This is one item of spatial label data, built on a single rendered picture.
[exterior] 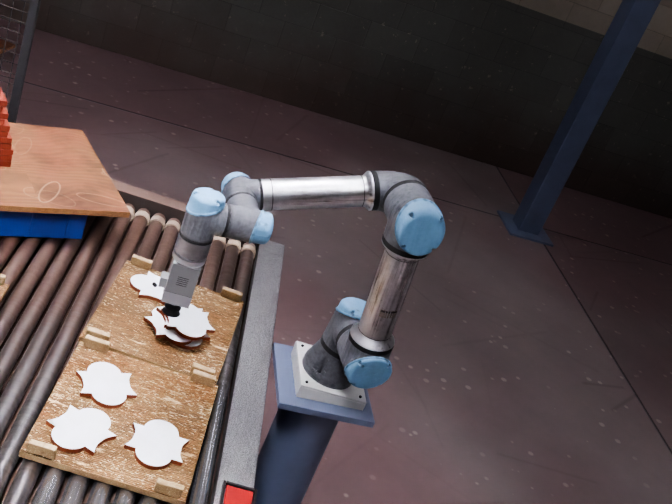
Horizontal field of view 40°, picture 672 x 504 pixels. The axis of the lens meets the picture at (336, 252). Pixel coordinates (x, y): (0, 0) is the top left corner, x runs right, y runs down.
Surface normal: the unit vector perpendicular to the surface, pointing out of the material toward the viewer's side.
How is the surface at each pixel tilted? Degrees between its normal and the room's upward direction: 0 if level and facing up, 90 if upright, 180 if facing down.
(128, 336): 0
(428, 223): 86
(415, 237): 84
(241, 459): 0
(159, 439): 0
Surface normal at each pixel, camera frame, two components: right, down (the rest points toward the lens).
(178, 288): 0.06, 0.49
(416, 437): 0.34, -0.83
